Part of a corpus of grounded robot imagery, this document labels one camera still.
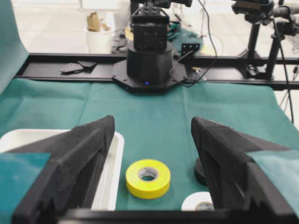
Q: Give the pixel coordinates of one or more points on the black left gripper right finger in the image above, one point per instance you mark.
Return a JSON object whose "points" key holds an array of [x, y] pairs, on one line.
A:
{"points": [[251, 180]]}

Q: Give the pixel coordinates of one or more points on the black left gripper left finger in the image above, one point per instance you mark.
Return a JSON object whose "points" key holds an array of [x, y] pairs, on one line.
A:
{"points": [[71, 175]]}

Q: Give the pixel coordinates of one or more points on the black tape roll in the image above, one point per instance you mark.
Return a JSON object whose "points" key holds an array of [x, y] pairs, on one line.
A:
{"points": [[199, 172]]}

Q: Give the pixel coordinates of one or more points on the white tape roll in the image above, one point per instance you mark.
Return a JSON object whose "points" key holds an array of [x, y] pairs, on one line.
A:
{"points": [[199, 201]]}

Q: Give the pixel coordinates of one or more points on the yellow tape roll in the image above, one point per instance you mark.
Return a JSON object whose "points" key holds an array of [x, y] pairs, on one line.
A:
{"points": [[148, 179]]}

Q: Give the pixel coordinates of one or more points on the green table cloth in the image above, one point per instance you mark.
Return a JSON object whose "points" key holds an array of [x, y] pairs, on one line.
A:
{"points": [[154, 126]]}

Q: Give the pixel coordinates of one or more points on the white bucket with cardboard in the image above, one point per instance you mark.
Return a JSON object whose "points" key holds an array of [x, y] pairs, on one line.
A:
{"points": [[98, 35]]}

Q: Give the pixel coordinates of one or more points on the black metal frame rail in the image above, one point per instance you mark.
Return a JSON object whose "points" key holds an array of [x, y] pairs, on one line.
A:
{"points": [[112, 68]]}

